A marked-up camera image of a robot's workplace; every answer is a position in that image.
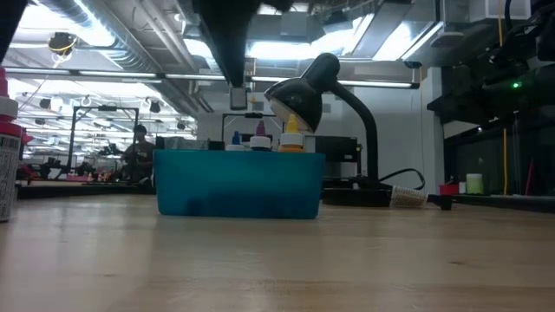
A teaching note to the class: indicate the long ceiling light bar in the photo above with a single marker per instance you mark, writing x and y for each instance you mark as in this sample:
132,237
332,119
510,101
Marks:
199,77

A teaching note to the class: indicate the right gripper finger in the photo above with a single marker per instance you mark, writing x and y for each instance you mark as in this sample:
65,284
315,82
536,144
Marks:
455,110
498,113

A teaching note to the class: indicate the red cup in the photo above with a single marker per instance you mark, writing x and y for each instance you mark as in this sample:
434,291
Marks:
448,189

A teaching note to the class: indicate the blue food coloring bottle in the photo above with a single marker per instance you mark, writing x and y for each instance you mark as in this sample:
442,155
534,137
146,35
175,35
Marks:
235,138

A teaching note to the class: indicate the dark equipment cabinet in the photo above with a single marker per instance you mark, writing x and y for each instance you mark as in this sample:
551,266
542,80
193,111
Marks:
340,156

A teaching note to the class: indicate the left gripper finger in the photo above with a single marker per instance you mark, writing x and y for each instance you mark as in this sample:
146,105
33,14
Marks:
234,43

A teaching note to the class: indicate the pale green cup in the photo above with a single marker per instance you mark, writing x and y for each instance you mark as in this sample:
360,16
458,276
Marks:
474,184

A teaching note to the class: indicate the black background rig frame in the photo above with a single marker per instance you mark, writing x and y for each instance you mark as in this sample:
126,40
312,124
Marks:
260,115
106,108

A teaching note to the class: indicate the pink food coloring bottle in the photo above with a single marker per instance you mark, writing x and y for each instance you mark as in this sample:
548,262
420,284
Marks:
8,173

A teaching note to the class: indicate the teal plastic bin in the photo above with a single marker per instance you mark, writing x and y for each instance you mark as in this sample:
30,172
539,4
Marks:
238,186

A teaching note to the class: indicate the yellow food coloring bottle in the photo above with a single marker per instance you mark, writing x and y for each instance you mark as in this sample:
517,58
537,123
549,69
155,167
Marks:
291,138

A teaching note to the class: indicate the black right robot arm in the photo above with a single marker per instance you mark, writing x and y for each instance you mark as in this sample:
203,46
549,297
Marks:
544,43

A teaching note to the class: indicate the black desk lamp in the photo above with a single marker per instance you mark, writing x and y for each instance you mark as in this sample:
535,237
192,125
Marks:
299,97

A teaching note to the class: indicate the purple food coloring bottle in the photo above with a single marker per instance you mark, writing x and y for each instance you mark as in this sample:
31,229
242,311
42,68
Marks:
260,142

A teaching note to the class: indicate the red rod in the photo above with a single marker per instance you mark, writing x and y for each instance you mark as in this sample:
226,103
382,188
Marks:
529,177

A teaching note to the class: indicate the dark background side table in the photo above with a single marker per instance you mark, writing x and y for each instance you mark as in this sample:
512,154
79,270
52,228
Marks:
520,203

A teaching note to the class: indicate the person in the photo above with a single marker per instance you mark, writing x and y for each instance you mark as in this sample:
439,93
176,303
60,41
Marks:
139,156

